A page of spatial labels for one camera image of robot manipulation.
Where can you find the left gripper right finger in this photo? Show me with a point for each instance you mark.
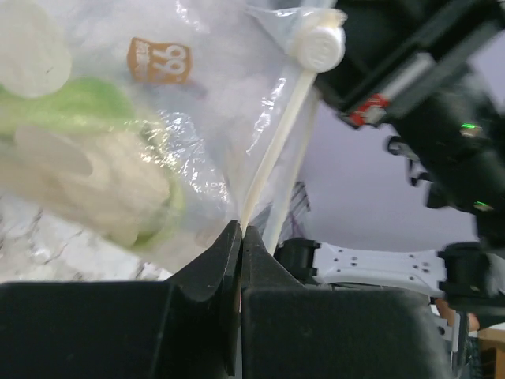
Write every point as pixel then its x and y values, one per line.
pixel 291 331

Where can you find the clear zip top bag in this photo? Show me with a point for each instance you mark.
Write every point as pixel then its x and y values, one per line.
pixel 232 83

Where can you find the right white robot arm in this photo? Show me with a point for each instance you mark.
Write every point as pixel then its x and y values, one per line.
pixel 470 275

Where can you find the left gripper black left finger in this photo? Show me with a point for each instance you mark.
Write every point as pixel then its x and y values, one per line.
pixel 182 327

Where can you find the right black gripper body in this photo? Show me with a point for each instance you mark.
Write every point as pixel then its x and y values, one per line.
pixel 407 65

